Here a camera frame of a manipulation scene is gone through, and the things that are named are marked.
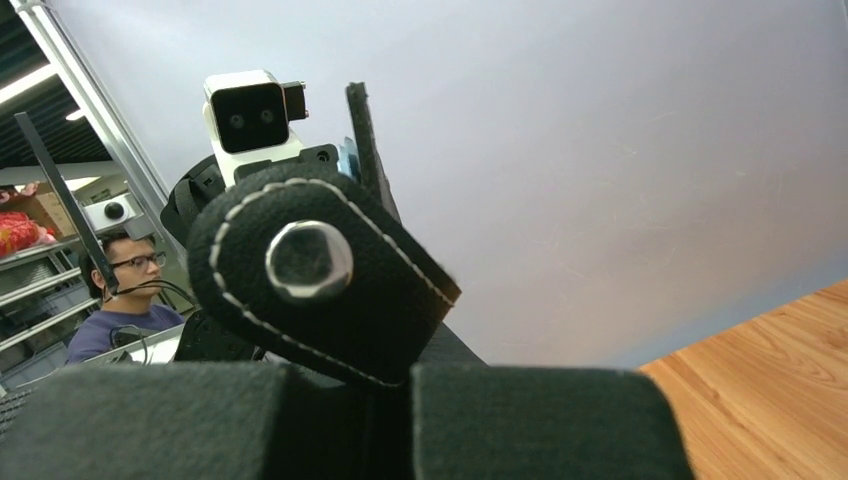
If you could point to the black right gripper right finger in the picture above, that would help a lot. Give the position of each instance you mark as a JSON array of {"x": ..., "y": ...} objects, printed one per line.
[{"x": 476, "y": 422}]

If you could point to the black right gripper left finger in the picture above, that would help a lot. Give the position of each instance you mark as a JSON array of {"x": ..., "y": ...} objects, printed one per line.
[{"x": 183, "y": 421}]

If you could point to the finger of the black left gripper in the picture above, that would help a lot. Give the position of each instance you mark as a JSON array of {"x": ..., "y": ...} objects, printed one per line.
[{"x": 372, "y": 174}]

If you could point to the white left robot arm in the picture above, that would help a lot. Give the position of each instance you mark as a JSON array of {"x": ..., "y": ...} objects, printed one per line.
[{"x": 204, "y": 339}]

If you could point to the man with glasses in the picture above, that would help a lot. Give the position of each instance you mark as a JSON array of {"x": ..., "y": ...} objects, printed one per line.
[{"x": 134, "y": 263}]

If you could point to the metal storage shelf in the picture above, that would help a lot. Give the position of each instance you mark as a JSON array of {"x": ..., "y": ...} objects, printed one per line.
[{"x": 43, "y": 296}]

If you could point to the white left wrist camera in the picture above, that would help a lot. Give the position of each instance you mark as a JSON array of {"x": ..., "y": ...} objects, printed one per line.
[{"x": 248, "y": 116}]

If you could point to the aluminium frame rail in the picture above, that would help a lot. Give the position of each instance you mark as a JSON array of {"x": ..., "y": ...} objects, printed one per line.
[{"x": 44, "y": 25}]

